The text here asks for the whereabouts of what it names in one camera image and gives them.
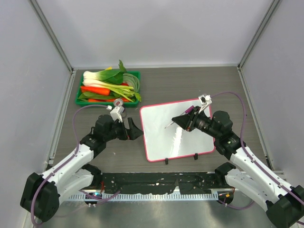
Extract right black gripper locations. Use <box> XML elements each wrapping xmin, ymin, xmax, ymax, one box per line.
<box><xmin>172</xmin><ymin>105</ymin><xmax>221</xmax><ymax>139</ymax></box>

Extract white marker pen pink cap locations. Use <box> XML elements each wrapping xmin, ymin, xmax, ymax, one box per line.
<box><xmin>164</xmin><ymin>105</ymin><xmax>194</xmax><ymax>129</ymax></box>

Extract pink framed whiteboard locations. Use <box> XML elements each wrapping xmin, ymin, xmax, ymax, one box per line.
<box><xmin>140</xmin><ymin>98</ymin><xmax>215</xmax><ymax>162</ymax></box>

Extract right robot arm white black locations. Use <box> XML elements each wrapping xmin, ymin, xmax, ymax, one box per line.
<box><xmin>172</xmin><ymin>107</ymin><xmax>304</xmax><ymax>228</ymax></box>

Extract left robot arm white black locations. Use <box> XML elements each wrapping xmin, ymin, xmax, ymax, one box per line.
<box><xmin>20</xmin><ymin>115</ymin><xmax>143</xmax><ymax>222</ymax></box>

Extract green plastic tray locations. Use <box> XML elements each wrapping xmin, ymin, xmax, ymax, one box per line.
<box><xmin>75</xmin><ymin>71</ymin><xmax>141</xmax><ymax>108</ymax></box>

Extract red bull drink can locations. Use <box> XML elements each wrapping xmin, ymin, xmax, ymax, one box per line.
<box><xmin>113</xmin><ymin>98</ymin><xmax>127</xmax><ymax>119</ymax></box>

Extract green onion stalks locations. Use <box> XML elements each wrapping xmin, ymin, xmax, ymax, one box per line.
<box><xmin>106</xmin><ymin>73</ymin><xmax>142</xmax><ymax>102</ymax></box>

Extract orange carrot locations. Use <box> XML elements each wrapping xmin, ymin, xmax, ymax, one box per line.
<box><xmin>80</xmin><ymin>86</ymin><xmax>111</xmax><ymax>96</ymax></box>

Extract bok choy white green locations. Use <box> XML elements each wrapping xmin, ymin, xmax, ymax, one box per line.
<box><xmin>83</xmin><ymin>60</ymin><xmax>127</xmax><ymax>85</ymax></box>

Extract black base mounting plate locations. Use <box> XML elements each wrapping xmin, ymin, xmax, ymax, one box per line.
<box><xmin>74</xmin><ymin>171</ymin><xmax>243</xmax><ymax>194</ymax></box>

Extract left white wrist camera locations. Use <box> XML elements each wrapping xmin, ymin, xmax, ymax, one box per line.
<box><xmin>110</xmin><ymin>106</ymin><xmax>126</xmax><ymax>123</ymax></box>

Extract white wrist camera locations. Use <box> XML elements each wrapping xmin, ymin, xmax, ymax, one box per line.
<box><xmin>110</xmin><ymin>106</ymin><xmax>126</xmax><ymax>123</ymax></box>
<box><xmin>198</xmin><ymin>94</ymin><xmax>212</xmax><ymax>113</ymax></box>

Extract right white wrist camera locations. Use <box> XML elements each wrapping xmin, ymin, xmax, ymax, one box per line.
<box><xmin>198</xmin><ymin>94</ymin><xmax>212</xmax><ymax>113</ymax></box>

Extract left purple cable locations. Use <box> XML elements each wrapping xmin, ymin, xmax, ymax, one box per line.
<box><xmin>32</xmin><ymin>104</ymin><xmax>121</xmax><ymax>225</ymax></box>

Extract white slotted cable duct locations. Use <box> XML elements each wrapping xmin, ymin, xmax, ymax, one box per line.
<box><xmin>66</xmin><ymin>191</ymin><xmax>219</xmax><ymax>201</ymax></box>

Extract aluminium frame rail left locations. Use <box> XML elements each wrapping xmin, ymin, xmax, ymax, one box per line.
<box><xmin>28</xmin><ymin>0</ymin><xmax>76</xmax><ymax>166</ymax></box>

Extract aluminium frame rail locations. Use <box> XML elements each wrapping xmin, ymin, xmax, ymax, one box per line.
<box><xmin>28</xmin><ymin>0</ymin><xmax>76</xmax><ymax>166</ymax></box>
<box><xmin>237</xmin><ymin>0</ymin><xmax>282</xmax><ymax>71</ymax></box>

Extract aluminium frame rail right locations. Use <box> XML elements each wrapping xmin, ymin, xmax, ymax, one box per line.
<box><xmin>237</xmin><ymin>0</ymin><xmax>282</xmax><ymax>71</ymax></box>

